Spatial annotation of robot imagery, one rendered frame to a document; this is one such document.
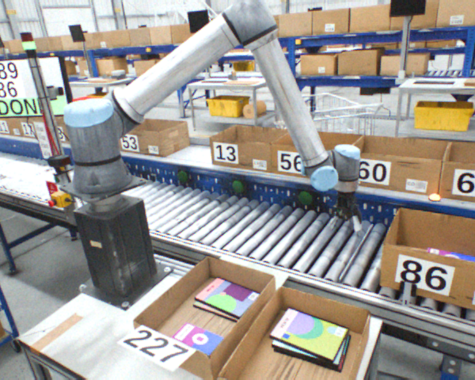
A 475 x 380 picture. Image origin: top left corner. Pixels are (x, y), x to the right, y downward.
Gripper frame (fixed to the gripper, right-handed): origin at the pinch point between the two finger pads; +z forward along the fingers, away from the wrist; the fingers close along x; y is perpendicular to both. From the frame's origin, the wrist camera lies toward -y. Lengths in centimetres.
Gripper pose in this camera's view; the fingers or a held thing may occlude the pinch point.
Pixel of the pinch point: (345, 230)
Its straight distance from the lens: 165.4
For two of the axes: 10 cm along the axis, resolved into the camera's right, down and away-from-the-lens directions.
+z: 0.8, 9.1, 4.0
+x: 8.4, 1.6, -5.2
